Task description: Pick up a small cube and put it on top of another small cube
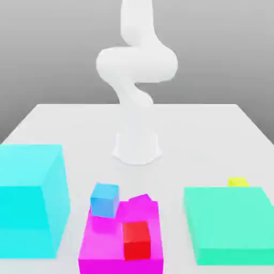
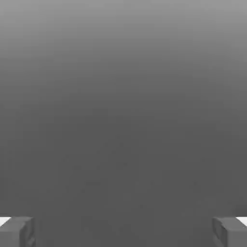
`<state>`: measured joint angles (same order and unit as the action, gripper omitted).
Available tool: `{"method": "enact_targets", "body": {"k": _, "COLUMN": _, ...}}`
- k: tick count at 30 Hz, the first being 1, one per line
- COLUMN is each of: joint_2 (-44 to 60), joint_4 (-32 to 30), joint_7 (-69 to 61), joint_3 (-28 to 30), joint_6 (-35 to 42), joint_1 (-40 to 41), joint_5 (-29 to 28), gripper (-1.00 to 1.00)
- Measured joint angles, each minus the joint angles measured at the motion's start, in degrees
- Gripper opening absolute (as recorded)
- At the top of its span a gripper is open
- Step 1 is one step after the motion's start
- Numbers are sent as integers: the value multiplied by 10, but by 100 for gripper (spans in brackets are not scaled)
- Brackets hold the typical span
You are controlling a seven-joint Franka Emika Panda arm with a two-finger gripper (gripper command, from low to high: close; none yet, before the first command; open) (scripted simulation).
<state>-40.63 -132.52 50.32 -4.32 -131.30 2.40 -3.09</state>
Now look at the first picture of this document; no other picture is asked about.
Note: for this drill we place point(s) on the large cyan box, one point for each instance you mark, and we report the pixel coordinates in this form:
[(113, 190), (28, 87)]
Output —
[(27, 201)]

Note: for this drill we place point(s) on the small red cube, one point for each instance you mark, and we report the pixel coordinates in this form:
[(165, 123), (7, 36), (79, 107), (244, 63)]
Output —
[(136, 240)]

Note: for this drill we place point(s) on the large magenta box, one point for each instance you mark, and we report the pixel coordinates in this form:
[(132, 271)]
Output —
[(102, 246)]

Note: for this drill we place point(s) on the small blue cube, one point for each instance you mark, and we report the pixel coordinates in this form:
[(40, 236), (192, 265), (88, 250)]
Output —
[(104, 200)]

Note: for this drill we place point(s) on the small yellow cube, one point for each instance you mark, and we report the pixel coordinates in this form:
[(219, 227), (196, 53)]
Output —
[(237, 182)]

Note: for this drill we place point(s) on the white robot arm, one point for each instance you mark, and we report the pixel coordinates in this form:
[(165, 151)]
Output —
[(137, 64)]

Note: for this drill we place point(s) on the large mint green box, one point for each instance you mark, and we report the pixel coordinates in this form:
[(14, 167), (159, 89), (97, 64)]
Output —
[(231, 222)]

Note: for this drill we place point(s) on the small magenta cube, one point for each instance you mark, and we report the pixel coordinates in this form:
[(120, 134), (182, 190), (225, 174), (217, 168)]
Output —
[(141, 200)]

